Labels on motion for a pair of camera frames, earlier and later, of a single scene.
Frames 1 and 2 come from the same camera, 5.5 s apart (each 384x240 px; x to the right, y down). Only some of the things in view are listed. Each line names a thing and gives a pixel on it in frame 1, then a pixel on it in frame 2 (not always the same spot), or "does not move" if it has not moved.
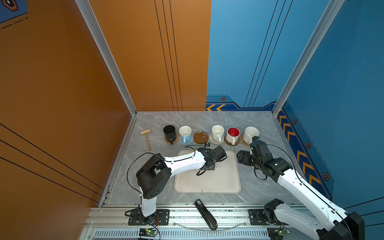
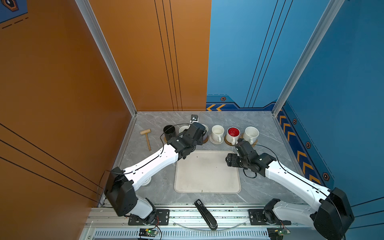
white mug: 217,131 does not move
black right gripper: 246,154 to 231,157
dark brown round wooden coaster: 230,143 does not move
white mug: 250,132 does not move
